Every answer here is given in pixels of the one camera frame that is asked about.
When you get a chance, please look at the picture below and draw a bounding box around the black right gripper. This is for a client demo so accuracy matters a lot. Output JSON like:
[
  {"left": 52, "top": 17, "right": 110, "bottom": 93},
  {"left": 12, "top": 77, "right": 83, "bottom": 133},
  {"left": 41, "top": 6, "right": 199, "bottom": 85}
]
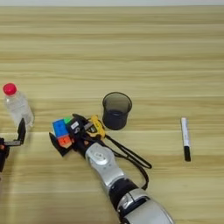
[{"left": 48, "top": 113, "right": 99, "bottom": 158}]

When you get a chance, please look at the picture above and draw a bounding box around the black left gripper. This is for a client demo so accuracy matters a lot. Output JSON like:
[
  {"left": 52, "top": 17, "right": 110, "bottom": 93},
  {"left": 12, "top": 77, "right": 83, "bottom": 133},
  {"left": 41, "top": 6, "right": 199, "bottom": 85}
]
[{"left": 0, "top": 117, "right": 27, "bottom": 173}]

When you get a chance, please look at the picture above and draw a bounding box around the colourful puzzle cube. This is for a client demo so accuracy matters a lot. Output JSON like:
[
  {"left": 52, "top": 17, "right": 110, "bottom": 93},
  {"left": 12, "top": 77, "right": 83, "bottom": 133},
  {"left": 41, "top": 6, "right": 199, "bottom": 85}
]
[{"left": 52, "top": 115, "right": 74, "bottom": 149}]

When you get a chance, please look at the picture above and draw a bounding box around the clear bottle with red cap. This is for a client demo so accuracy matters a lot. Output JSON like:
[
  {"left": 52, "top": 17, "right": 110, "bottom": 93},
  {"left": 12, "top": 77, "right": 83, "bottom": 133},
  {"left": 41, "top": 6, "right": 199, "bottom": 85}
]
[{"left": 2, "top": 82, "right": 35, "bottom": 130}]

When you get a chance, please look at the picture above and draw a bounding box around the yellow black tape measure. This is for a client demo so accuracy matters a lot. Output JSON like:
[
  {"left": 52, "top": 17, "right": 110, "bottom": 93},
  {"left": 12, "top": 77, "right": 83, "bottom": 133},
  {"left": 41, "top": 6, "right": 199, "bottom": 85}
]
[{"left": 87, "top": 115, "right": 153, "bottom": 170}]

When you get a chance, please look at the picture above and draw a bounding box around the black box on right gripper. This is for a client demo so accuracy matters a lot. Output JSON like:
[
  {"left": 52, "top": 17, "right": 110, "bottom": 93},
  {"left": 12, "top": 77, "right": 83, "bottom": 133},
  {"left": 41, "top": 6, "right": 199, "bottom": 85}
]
[{"left": 68, "top": 116, "right": 84, "bottom": 134}]

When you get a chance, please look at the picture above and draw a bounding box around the black mesh cup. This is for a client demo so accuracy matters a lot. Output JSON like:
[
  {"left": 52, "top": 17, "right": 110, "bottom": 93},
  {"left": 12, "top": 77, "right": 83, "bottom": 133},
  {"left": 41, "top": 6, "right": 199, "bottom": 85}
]
[{"left": 101, "top": 91, "right": 133, "bottom": 131}]

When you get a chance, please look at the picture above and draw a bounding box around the white marker with black cap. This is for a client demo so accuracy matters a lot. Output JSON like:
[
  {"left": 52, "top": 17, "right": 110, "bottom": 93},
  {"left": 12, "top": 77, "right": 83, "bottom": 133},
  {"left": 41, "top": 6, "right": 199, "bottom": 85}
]
[{"left": 180, "top": 116, "right": 193, "bottom": 163}]

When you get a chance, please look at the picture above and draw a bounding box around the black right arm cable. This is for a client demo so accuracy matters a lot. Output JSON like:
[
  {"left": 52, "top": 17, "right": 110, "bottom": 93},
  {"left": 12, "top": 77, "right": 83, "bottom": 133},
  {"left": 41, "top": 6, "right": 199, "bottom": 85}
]
[{"left": 95, "top": 136, "right": 150, "bottom": 191}]

